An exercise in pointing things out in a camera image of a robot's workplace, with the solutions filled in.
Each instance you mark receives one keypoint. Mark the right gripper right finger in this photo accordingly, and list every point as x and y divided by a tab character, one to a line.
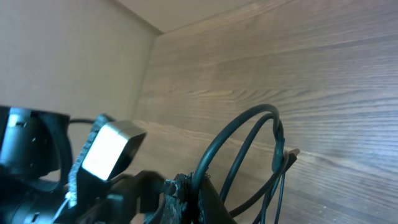
211	208

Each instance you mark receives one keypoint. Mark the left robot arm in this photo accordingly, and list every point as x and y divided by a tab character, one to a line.
42	183

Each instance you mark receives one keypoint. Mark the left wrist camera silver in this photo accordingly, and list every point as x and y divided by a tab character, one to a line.
113	149

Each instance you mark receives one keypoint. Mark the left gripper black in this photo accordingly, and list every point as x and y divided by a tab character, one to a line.
126	198

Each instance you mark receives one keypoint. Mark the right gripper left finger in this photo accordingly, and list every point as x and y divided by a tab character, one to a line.
167	200

